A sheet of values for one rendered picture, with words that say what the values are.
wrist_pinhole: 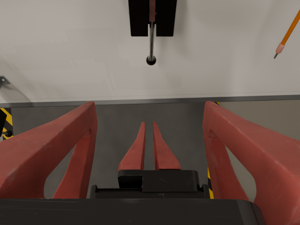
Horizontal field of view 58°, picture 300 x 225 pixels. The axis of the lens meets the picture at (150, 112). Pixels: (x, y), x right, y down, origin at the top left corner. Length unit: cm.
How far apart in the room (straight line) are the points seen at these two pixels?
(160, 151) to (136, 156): 2
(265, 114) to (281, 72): 101
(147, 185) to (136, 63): 26
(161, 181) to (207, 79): 29
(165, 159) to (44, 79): 32
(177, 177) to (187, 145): 122
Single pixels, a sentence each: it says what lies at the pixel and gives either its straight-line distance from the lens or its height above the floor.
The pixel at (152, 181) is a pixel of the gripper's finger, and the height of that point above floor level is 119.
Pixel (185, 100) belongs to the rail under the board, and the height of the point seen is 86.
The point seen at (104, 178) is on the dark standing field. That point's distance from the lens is 153.
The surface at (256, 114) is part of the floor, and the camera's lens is 150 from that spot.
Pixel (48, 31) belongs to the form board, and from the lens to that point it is 42.
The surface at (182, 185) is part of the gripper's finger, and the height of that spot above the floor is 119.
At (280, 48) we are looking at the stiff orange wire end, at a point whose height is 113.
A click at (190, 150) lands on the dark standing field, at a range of 146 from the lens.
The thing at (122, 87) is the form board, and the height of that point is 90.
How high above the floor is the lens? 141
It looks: 83 degrees down
